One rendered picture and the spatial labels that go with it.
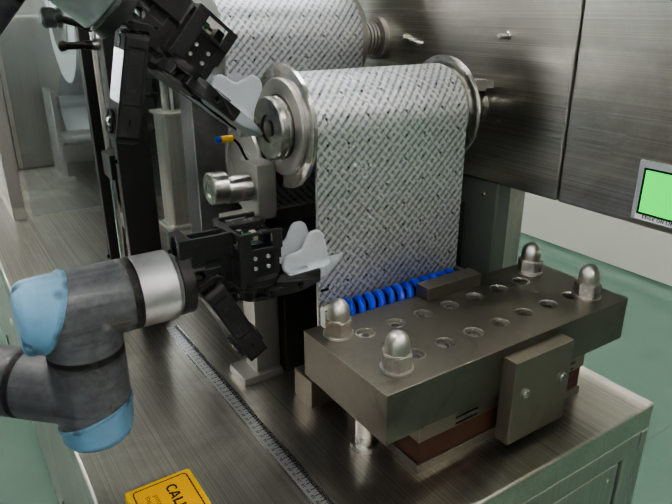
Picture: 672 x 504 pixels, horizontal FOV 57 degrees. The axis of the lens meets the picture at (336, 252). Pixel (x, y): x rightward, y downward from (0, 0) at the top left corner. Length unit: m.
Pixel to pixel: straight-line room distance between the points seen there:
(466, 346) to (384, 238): 0.19
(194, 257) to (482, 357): 0.33
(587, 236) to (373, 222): 3.06
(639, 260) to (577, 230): 0.40
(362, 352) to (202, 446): 0.23
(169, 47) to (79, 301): 0.27
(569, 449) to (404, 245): 0.32
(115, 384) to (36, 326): 0.10
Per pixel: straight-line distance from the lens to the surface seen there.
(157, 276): 0.64
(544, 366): 0.76
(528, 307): 0.82
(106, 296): 0.63
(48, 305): 0.62
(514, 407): 0.75
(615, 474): 0.95
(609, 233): 3.71
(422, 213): 0.84
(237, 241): 0.66
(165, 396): 0.88
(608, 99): 0.83
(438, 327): 0.75
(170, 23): 0.70
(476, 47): 0.96
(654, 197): 0.80
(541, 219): 3.97
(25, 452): 2.41
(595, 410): 0.89
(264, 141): 0.76
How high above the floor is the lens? 1.38
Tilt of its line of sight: 22 degrees down
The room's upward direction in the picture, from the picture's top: straight up
